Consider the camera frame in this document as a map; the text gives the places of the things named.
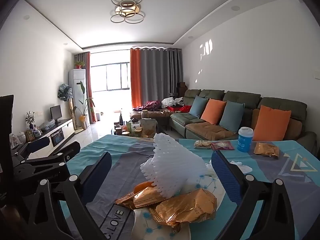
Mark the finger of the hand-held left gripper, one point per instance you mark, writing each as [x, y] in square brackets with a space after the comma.
[67, 153]
[40, 145]

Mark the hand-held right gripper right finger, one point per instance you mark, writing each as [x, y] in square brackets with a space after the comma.
[225, 177]

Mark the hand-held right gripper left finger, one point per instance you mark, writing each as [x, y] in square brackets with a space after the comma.
[98, 175]

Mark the white tissue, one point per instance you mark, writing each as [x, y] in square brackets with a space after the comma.
[241, 167]

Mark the gold foil snack wrapper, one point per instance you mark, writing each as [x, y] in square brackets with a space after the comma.
[190, 207]
[142, 197]

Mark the white foam fruit net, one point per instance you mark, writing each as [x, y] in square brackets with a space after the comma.
[170, 165]

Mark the blue white porcelain jar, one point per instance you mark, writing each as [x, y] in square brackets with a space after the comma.
[37, 131]

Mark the clear plastic bag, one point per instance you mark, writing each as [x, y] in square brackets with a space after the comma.
[47, 125]

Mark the white black tv cabinet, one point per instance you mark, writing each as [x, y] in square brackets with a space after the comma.
[62, 130]

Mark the vase with green branches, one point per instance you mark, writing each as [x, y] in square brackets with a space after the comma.
[30, 118]

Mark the blue grey printed tablecloth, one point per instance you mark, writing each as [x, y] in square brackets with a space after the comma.
[120, 155]

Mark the dark red snack packet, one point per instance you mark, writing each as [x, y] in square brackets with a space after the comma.
[222, 145]

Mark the black monitor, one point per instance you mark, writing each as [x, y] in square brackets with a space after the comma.
[56, 112]

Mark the clear cracker packet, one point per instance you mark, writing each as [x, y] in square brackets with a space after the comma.
[203, 144]

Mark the blue cup with white lid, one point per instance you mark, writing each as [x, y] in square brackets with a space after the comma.
[245, 140]

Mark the tall leafy plant yellow pot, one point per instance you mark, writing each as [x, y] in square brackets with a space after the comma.
[85, 110]

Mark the dark glass coffee table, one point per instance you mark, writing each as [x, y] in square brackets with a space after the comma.
[117, 131]

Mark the gold foil snack packet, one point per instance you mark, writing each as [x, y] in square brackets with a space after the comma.
[266, 150]

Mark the brown sofa seat pad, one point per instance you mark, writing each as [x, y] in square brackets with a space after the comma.
[212, 128]

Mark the cloth covered standing fan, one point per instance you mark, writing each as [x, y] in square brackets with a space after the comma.
[64, 91]

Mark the dark bottle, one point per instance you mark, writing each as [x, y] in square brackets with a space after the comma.
[121, 120]

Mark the blue cushion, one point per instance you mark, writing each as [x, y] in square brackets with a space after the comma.
[198, 107]
[232, 116]

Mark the white standing air conditioner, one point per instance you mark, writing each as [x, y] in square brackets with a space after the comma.
[76, 92]

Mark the orange cushion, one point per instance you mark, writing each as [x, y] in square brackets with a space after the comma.
[272, 123]
[213, 111]

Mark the beige snack bag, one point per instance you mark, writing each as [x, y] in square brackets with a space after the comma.
[148, 128]

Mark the grey and orange curtain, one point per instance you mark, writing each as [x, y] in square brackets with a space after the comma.
[86, 85]

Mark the red box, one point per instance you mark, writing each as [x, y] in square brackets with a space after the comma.
[180, 109]

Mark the green sofa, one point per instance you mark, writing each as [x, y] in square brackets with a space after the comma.
[240, 96]

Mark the dark red clothes pile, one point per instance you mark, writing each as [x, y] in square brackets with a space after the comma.
[150, 105]

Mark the small potted plant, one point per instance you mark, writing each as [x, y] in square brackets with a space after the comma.
[78, 64]

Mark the window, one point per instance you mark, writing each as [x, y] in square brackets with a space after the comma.
[117, 76]

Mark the white clothes pile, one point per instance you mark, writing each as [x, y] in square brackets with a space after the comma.
[171, 102]

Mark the brown cardboard boxes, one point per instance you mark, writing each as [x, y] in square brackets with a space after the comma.
[182, 88]

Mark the picture frame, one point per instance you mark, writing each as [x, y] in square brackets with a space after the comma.
[30, 135]

